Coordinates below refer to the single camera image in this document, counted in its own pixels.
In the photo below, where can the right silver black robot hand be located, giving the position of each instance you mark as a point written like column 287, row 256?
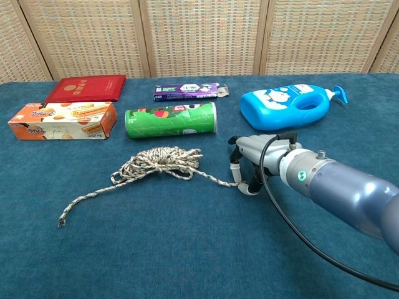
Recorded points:
column 265, row 152

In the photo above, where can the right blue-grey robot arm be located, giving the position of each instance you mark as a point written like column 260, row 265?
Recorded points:
column 349, row 190

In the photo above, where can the blue pump bottle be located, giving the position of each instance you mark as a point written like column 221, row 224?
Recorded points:
column 274, row 109

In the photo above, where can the green chips can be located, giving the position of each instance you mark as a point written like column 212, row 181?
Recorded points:
column 171, row 120

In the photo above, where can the purple toothpaste box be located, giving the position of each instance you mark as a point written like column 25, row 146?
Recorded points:
column 184, row 91

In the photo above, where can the woven folding screen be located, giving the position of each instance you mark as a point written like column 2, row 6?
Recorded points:
column 202, row 34

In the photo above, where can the blue carpet table mat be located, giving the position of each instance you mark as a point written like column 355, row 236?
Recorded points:
column 156, row 243

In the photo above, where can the red certificate book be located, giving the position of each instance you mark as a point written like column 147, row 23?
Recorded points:
column 87, row 88

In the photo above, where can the orange biscuit roll box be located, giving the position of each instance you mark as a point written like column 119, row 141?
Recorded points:
column 62, row 121

